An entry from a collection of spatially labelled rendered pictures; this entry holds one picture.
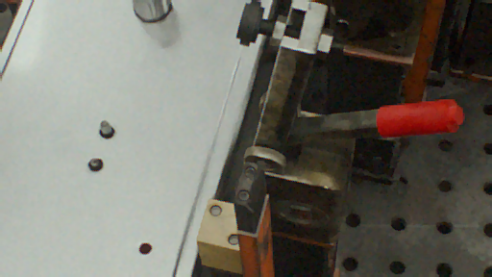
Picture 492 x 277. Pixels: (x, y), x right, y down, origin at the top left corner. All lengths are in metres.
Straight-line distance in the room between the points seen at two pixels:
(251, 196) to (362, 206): 0.54
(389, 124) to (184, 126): 0.21
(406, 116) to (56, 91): 0.32
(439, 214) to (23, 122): 0.49
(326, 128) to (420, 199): 0.43
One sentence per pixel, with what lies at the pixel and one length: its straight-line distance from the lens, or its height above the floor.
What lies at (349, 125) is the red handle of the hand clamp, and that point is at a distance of 0.68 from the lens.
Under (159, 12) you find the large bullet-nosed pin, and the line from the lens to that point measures 0.85.
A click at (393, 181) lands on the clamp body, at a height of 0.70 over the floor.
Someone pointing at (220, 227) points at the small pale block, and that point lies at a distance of 0.70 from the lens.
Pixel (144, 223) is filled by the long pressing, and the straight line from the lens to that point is 0.78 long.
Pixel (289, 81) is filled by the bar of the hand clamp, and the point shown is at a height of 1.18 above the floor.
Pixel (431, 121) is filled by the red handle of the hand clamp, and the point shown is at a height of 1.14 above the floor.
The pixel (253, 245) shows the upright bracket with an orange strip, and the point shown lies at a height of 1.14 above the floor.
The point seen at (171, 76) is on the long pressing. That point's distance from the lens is 0.83.
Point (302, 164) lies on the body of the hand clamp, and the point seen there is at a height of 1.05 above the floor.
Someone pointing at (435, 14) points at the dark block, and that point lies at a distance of 0.95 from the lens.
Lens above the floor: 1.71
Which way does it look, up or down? 64 degrees down
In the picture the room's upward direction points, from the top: 6 degrees counter-clockwise
